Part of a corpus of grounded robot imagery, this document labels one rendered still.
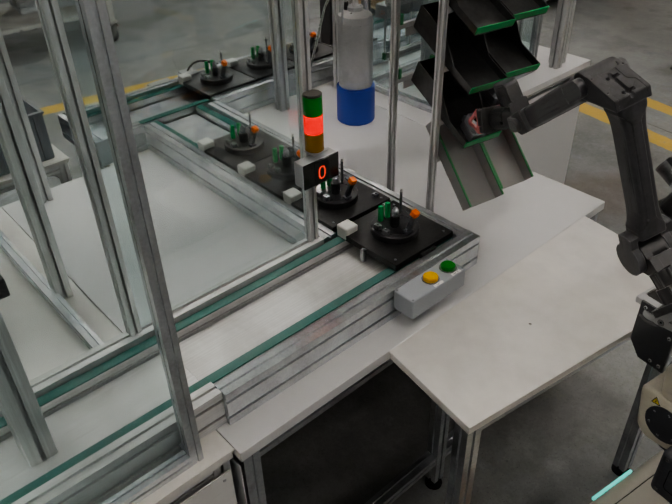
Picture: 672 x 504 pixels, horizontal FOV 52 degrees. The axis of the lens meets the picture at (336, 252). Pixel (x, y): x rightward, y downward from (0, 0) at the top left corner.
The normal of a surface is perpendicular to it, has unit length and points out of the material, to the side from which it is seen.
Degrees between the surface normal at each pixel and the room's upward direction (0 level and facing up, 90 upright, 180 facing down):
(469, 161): 45
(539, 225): 0
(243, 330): 0
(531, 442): 0
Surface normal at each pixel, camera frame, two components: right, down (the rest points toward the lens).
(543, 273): -0.02, -0.80
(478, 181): 0.36, -0.22
